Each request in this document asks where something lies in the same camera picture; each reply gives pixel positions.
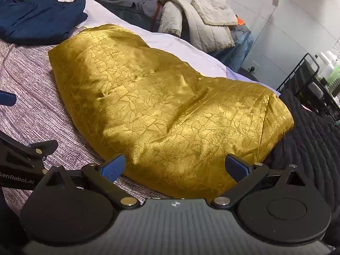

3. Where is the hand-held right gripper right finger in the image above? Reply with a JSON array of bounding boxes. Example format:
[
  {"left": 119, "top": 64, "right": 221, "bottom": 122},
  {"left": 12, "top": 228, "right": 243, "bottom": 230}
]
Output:
[{"left": 211, "top": 154, "right": 309, "bottom": 209}]

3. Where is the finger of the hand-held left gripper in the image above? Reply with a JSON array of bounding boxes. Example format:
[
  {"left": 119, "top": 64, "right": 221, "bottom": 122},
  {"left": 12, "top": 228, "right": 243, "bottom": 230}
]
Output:
[
  {"left": 0, "top": 90, "right": 17, "bottom": 107},
  {"left": 0, "top": 132, "right": 58, "bottom": 174}
]

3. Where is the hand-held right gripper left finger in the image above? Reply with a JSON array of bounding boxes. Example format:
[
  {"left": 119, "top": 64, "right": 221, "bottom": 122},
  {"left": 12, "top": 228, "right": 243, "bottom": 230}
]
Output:
[{"left": 42, "top": 154, "right": 141, "bottom": 209}]

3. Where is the yellow patterned cloth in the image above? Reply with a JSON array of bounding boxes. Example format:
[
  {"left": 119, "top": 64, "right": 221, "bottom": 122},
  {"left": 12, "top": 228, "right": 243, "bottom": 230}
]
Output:
[{"left": 48, "top": 24, "right": 295, "bottom": 200}]

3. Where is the lavender sheet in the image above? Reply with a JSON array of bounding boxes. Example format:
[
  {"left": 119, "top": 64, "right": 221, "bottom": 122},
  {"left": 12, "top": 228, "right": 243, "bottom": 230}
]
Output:
[{"left": 60, "top": 0, "right": 281, "bottom": 97}]

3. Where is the pile of clothes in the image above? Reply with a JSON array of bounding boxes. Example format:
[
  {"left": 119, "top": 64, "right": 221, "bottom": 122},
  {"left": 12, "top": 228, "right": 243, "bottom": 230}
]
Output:
[{"left": 158, "top": 0, "right": 238, "bottom": 53}]

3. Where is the mauve striped bed blanket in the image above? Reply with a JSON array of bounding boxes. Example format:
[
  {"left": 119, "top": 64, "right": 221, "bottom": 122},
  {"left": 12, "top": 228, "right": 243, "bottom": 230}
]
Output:
[{"left": 0, "top": 27, "right": 170, "bottom": 218}]

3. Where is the black quilted blanket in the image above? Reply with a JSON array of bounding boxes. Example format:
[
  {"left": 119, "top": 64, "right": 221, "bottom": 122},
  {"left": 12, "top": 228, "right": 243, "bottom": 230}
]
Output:
[{"left": 263, "top": 88, "right": 340, "bottom": 250}]

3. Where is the navy blue garment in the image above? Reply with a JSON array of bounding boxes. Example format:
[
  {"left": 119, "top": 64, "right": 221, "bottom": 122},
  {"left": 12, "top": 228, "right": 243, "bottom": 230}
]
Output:
[{"left": 0, "top": 0, "right": 89, "bottom": 45}]

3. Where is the blue denim garment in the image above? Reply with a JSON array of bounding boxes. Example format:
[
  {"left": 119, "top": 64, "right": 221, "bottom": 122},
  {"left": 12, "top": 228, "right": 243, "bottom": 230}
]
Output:
[{"left": 212, "top": 29, "right": 254, "bottom": 72}]

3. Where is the green bottle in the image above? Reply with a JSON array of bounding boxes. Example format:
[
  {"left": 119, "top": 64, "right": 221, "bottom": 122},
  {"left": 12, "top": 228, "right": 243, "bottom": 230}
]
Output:
[{"left": 325, "top": 60, "right": 340, "bottom": 96}]

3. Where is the white bottle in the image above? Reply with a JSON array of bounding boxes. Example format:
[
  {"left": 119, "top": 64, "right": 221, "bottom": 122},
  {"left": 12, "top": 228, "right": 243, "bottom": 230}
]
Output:
[{"left": 320, "top": 51, "right": 336, "bottom": 78}]

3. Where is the black wire rack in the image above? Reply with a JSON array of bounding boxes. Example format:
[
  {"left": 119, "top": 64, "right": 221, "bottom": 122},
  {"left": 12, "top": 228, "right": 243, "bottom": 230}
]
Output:
[{"left": 276, "top": 53, "right": 340, "bottom": 120}]

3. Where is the reddish-brown strap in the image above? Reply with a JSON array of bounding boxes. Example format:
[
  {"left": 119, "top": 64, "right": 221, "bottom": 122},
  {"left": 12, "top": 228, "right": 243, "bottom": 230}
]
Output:
[{"left": 150, "top": 1, "right": 162, "bottom": 31}]

